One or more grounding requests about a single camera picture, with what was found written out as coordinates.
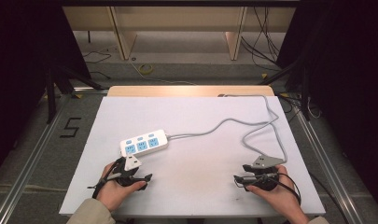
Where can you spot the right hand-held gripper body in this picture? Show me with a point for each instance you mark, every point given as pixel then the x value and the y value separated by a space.
pixel 266 161

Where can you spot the aluminium floor rail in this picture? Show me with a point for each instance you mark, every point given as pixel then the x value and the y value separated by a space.
pixel 329 168
pixel 28 168

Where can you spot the black metal stand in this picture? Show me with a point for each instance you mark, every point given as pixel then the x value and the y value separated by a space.
pixel 305 93
pixel 51 93

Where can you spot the person's left hand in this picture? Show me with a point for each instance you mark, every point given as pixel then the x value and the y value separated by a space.
pixel 112 194

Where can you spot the yellow tape roll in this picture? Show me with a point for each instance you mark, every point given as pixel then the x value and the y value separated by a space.
pixel 145 69

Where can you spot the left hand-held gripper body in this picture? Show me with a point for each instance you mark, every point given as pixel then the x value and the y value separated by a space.
pixel 132 162

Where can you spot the beige wooden shelf unit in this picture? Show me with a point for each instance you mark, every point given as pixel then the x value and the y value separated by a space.
pixel 177 18

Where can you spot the white foam board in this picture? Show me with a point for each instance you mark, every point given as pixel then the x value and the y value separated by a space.
pixel 189 112

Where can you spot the person's right hand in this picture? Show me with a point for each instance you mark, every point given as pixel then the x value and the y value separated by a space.
pixel 283 196

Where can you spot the black curtain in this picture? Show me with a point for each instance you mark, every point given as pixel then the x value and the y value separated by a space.
pixel 18 77
pixel 348 77

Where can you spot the light wooden table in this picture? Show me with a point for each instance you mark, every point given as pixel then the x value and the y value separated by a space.
pixel 189 90

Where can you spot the white blue power strip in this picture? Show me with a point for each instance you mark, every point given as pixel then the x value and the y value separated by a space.
pixel 143 143

